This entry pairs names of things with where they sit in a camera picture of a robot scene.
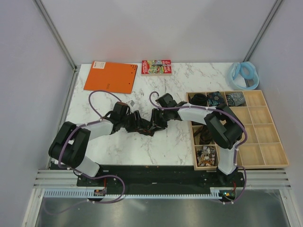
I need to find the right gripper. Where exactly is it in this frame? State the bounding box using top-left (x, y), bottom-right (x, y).
top-left (147, 108), bottom-right (170, 132)

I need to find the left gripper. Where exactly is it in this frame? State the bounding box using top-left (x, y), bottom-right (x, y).
top-left (120, 111), bottom-right (147, 133)

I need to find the black orange floral tie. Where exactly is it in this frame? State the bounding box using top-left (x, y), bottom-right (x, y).
top-left (125, 119), bottom-right (165, 136)

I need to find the brown tie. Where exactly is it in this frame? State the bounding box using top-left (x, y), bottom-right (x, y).
top-left (193, 125), bottom-right (213, 145)

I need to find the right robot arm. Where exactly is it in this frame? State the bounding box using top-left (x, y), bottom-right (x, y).
top-left (149, 91), bottom-right (248, 186)

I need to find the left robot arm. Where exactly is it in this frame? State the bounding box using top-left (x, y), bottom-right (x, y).
top-left (48, 102), bottom-right (149, 186)

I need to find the orange board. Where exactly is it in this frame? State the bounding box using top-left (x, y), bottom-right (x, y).
top-left (84, 61), bottom-right (138, 94)

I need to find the rolled dark teal tie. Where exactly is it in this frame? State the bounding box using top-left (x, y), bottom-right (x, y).
top-left (189, 93), bottom-right (208, 106)

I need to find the red green book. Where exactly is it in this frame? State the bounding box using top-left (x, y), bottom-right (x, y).
top-left (141, 60), bottom-right (172, 76)

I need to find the rolled blue floral tie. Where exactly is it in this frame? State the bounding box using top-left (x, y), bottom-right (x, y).
top-left (206, 91), bottom-right (225, 106)

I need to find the rolled multicolour patterned tie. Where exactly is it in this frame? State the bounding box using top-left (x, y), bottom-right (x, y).
top-left (196, 146), bottom-right (216, 167)

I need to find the rolled grey paisley tie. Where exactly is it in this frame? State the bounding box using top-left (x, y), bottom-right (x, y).
top-left (226, 92), bottom-right (245, 107)

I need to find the light blue headband device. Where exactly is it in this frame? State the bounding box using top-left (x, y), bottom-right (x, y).
top-left (226, 61), bottom-right (259, 90)

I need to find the wooden compartment tray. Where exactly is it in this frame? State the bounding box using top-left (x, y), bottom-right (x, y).
top-left (189, 90), bottom-right (289, 170)

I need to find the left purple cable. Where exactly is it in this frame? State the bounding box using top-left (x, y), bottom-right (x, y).
top-left (44, 90), bottom-right (126, 215)

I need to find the purple cable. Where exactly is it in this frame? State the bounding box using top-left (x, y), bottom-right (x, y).
top-left (149, 91), bottom-right (249, 205)
top-left (44, 90), bottom-right (126, 215)

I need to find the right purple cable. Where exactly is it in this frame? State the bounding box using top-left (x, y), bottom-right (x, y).
top-left (149, 91), bottom-right (249, 205)

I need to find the white cable duct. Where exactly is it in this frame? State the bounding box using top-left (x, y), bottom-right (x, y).
top-left (44, 188), bottom-right (232, 200)

